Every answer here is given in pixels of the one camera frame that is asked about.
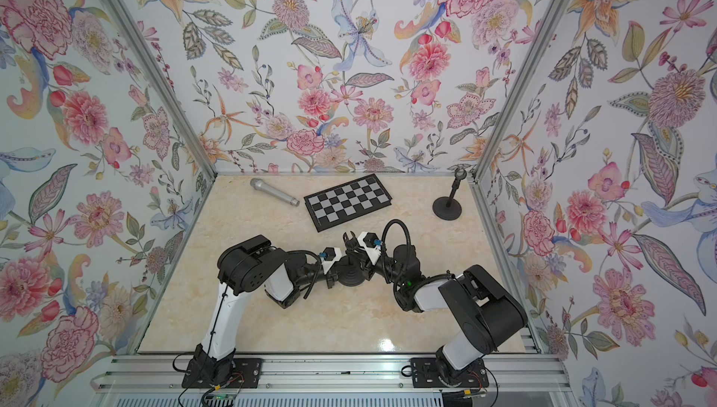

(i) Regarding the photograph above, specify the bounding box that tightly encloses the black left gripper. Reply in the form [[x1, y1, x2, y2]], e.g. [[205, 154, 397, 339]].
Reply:
[[292, 258, 354, 291]]

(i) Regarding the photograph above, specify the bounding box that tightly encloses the black round disc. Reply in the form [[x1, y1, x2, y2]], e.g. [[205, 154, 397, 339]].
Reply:
[[338, 257, 366, 288]]

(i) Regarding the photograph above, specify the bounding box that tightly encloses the black round stand base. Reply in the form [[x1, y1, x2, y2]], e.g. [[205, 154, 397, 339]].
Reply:
[[432, 196, 462, 221]]

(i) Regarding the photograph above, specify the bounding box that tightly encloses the black microphone stand pole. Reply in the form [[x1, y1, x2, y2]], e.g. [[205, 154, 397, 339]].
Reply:
[[446, 177, 462, 206]]

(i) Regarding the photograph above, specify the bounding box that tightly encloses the black microphone clip holder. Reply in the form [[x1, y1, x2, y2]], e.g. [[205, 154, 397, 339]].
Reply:
[[454, 167, 468, 181]]

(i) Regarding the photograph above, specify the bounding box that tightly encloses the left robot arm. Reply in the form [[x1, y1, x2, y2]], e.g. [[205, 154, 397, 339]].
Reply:
[[192, 234, 345, 384]]

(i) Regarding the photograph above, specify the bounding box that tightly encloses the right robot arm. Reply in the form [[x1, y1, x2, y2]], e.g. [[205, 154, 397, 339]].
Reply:
[[345, 233, 528, 385]]

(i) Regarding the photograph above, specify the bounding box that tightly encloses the silver handheld microphone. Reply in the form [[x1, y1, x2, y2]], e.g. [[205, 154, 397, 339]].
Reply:
[[250, 177, 300, 207]]

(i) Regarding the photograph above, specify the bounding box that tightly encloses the black white chessboard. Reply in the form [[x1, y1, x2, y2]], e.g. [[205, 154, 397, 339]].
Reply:
[[304, 174, 392, 233]]

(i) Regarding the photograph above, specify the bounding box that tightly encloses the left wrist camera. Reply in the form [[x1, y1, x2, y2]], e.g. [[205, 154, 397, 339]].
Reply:
[[319, 248, 345, 274]]

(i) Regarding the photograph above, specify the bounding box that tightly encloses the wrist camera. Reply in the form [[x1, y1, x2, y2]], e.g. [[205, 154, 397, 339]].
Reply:
[[358, 232, 383, 265], [319, 248, 345, 274]]

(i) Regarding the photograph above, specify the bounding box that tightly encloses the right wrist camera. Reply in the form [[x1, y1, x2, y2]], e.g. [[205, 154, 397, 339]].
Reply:
[[358, 232, 383, 265]]

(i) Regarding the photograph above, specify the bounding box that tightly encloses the left black corrugated cable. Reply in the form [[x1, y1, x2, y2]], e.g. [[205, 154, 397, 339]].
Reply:
[[282, 248, 325, 299]]

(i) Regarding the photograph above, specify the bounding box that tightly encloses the black corrugated cable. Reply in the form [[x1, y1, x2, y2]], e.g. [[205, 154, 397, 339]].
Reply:
[[379, 218, 415, 288], [282, 248, 325, 299]]

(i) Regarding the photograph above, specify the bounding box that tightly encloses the right black corrugated cable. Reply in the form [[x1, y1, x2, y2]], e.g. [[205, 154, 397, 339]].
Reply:
[[379, 218, 415, 288]]

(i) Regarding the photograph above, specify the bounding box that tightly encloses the aluminium front rail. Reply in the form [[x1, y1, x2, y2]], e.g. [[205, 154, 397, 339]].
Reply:
[[90, 354, 577, 406]]

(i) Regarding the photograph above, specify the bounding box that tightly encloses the right aluminium corner post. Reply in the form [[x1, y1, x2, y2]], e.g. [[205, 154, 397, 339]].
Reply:
[[474, 0, 569, 185]]

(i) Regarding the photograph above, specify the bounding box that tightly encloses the aluminium corner post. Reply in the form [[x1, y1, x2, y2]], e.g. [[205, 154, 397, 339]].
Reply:
[[474, 0, 569, 185], [102, 0, 218, 182]]

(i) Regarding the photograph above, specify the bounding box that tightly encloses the left aluminium corner post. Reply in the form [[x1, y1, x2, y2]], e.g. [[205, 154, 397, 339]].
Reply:
[[102, 0, 218, 182]]

